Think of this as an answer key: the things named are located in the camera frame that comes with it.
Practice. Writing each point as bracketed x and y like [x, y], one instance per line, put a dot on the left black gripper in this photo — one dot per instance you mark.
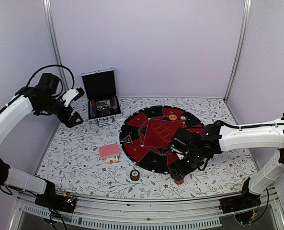
[64, 119]

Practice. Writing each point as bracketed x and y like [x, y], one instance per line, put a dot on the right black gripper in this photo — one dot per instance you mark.
[183, 170]

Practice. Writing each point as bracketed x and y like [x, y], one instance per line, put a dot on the orange chips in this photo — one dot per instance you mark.
[182, 118]

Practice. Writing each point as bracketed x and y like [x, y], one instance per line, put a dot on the orange chip stack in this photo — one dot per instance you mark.
[179, 181]

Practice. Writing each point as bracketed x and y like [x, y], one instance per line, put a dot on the orange big blind button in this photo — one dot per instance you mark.
[173, 117]

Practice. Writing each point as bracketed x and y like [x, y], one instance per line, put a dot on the triangular all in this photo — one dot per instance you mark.
[127, 139]

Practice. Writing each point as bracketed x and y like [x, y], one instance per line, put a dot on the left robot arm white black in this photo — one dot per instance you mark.
[24, 119]

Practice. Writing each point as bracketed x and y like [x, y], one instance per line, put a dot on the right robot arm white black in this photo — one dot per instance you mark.
[226, 137]

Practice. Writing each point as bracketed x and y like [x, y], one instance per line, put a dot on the blue card deck in case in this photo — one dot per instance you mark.
[103, 104]

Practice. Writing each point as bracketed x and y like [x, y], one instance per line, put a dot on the black dealer button in case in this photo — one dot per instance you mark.
[105, 111]

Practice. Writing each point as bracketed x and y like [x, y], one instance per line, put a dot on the aluminium poker case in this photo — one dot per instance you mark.
[101, 85]

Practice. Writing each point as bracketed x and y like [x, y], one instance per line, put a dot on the floral white table cloth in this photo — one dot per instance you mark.
[72, 160]

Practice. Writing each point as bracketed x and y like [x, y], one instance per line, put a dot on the round red black poker mat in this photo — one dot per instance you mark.
[151, 131]

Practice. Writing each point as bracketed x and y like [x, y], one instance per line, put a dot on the right chip row in case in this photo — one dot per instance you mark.
[114, 103]

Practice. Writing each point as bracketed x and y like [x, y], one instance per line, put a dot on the red playing card deck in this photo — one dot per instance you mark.
[109, 151]

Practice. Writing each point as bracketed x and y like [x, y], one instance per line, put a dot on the playing card box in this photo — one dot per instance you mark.
[111, 159]

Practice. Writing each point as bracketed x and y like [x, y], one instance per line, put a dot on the dark red chip stack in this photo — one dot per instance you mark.
[134, 175]

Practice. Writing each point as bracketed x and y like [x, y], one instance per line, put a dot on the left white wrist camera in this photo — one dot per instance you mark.
[72, 95]

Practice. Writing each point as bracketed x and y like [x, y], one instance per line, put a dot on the front aluminium rail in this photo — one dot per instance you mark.
[105, 213]

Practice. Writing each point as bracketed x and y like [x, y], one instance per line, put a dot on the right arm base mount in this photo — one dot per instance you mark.
[246, 207]

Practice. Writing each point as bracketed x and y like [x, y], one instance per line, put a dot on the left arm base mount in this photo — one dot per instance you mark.
[64, 202]

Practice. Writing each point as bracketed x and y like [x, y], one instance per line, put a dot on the left aluminium frame post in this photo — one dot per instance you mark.
[63, 73]

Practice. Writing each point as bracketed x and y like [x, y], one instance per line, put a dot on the aluminium frame post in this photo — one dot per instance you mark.
[239, 49]
[63, 73]

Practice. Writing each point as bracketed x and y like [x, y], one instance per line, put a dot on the right aluminium frame post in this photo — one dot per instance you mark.
[239, 49]

